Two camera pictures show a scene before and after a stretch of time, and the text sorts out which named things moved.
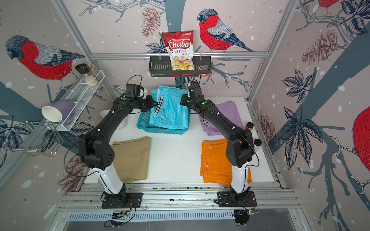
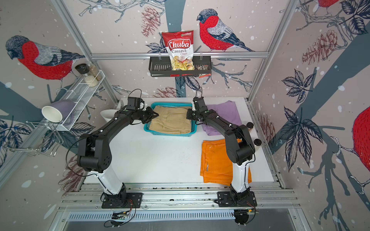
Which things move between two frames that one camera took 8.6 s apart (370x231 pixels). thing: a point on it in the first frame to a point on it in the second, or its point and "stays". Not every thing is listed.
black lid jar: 84,69 stays
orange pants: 215,167 stays
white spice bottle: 257,144 stays
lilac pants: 229,109 stays
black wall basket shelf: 162,67 stays
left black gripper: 151,103 to 151,115
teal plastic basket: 143,124 to 194,126
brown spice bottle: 250,125 stays
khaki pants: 131,158 to 172,120
